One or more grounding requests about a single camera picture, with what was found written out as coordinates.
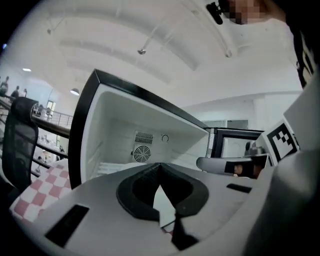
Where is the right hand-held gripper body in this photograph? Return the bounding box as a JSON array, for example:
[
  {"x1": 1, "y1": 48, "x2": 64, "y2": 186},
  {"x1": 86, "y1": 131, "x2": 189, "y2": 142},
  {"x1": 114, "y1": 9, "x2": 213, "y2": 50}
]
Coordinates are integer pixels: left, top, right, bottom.
[{"x1": 256, "y1": 74, "x2": 320, "y2": 168}]

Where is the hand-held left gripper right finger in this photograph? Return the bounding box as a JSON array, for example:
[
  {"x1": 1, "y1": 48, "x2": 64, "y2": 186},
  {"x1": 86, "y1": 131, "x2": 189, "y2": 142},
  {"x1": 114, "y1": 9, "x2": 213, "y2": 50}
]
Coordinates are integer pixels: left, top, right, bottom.
[{"x1": 159, "y1": 162, "x2": 266, "y2": 256}]

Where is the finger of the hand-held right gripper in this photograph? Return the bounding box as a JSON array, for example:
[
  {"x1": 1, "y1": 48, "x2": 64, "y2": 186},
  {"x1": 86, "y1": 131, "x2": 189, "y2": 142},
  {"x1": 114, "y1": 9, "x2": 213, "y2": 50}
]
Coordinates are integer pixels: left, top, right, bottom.
[{"x1": 196, "y1": 153, "x2": 271, "y2": 180}]

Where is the red white checkered tablecloth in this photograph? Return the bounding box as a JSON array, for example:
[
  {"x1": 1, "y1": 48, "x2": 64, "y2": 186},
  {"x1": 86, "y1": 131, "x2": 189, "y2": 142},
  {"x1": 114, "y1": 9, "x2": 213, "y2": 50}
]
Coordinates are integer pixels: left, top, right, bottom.
[{"x1": 9, "y1": 158, "x2": 74, "y2": 224}]

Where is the black mesh office chair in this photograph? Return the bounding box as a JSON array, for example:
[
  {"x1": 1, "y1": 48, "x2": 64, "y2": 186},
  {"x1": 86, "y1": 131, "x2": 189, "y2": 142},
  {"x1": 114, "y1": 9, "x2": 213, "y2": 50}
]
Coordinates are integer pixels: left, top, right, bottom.
[{"x1": 1, "y1": 96, "x2": 40, "y2": 194}]

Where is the black head camera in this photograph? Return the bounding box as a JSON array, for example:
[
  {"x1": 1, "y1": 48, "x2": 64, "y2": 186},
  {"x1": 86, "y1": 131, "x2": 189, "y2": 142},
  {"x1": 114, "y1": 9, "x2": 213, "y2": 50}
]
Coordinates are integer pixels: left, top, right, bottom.
[{"x1": 205, "y1": 0, "x2": 224, "y2": 26}]

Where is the black mini fridge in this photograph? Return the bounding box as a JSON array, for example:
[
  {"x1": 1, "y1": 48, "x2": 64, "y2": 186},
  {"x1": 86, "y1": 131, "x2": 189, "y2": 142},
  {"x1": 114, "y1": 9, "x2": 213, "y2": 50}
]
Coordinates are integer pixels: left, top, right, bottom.
[{"x1": 67, "y1": 68, "x2": 266, "y2": 191}]

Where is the person's head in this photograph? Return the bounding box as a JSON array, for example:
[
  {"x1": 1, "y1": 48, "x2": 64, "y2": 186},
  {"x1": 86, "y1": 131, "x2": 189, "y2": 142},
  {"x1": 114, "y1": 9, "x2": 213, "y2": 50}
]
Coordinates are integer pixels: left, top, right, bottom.
[{"x1": 223, "y1": 0, "x2": 287, "y2": 26}]

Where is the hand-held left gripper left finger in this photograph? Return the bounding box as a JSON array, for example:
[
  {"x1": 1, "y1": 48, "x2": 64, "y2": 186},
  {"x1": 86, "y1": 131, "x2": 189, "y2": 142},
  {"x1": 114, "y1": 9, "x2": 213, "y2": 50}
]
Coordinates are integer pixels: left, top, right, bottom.
[{"x1": 22, "y1": 162, "x2": 181, "y2": 256}]

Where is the dark metal railing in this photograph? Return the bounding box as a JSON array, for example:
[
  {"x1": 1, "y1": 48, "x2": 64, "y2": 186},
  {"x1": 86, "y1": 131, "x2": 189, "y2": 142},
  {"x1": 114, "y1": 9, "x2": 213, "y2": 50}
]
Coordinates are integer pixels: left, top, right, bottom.
[{"x1": 0, "y1": 96, "x2": 74, "y2": 173}]

